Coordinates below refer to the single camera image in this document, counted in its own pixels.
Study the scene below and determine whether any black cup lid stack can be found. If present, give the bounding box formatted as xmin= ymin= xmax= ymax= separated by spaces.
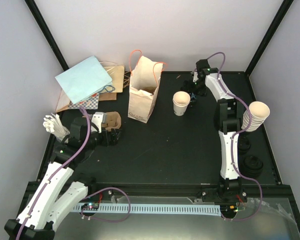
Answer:
xmin=237 ymin=135 xmax=251 ymax=155

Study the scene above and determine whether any white plastic cutlery bunch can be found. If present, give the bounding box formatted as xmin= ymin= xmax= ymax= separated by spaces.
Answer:
xmin=42 ymin=113 xmax=70 ymax=142

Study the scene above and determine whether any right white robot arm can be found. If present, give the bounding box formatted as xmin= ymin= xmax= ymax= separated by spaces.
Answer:
xmin=193 ymin=59 xmax=243 ymax=202

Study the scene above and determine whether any black paper coffee cup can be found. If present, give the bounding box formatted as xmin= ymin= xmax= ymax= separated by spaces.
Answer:
xmin=187 ymin=87 xmax=197 ymax=103

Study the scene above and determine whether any checkered paper bag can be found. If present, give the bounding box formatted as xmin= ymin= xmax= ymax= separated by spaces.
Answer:
xmin=67 ymin=93 xmax=100 ymax=110

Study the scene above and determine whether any light blue cable chain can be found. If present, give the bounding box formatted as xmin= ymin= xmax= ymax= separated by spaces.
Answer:
xmin=78 ymin=202 xmax=223 ymax=218

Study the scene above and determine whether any brown kraft paper bag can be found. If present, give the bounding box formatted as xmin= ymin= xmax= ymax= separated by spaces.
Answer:
xmin=55 ymin=65 xmax=125 ymax=113

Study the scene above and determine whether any light blue paper bag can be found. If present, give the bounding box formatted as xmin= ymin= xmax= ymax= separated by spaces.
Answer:
xmin=55 ymin=56 xmax=112 ymax=104

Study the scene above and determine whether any stack of white cups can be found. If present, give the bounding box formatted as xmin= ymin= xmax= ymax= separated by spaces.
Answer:
xmin=241 ymin=101 xmax=270 ymax=132

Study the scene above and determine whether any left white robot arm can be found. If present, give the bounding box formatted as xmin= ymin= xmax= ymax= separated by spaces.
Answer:
xmin=4 ymin=108 xmax=122 ymax=240

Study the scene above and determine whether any cream bear paper bag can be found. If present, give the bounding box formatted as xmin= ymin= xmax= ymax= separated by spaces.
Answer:
xmin=128 ymin=53 xmax=167 ymax=124

